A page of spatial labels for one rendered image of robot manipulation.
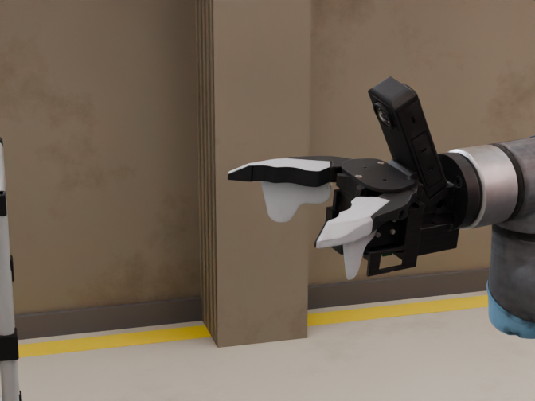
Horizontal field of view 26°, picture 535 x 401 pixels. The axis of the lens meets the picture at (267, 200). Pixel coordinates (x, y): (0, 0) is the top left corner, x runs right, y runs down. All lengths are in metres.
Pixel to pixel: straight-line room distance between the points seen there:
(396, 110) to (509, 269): 0.24
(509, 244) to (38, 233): 2.77
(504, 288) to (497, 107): 2.98
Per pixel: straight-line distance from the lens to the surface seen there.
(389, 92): 0.99
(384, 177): 1.01
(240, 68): 3.49
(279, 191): 1.04
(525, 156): 1.10
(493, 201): 1.06
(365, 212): 0.95
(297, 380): 3.52
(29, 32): 3.63
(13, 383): 1.98
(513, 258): 1.13
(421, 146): 1.01
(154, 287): 3.89
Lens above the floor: 1.51
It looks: 17 degrees down
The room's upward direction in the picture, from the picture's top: straight up
